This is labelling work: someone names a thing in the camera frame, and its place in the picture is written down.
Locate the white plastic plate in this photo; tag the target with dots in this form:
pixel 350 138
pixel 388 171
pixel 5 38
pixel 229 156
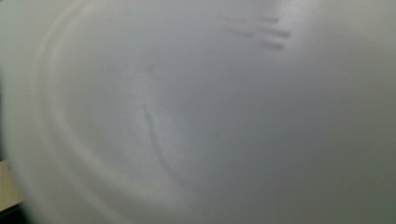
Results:
pixel 199 112

